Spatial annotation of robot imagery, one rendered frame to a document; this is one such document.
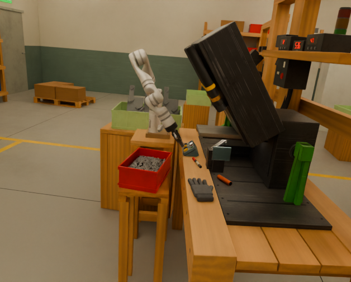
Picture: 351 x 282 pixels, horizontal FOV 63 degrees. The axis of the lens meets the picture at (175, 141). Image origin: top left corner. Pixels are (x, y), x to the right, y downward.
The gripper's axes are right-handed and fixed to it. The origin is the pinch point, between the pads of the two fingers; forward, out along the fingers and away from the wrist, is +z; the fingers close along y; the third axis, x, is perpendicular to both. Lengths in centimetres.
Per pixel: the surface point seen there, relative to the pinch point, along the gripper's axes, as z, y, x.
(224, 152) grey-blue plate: 8.6, -22.9, -20.1
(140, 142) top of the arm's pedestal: -5.8, 36.0, 30.4
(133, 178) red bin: -5.8, -29.3, 26.2
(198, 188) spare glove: 7.2, -47.7, -2.5
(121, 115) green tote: -25, 83, 44
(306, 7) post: -30, 8, -97
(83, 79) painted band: -112, 759, 260
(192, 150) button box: 6.5, -1.6, -3.6
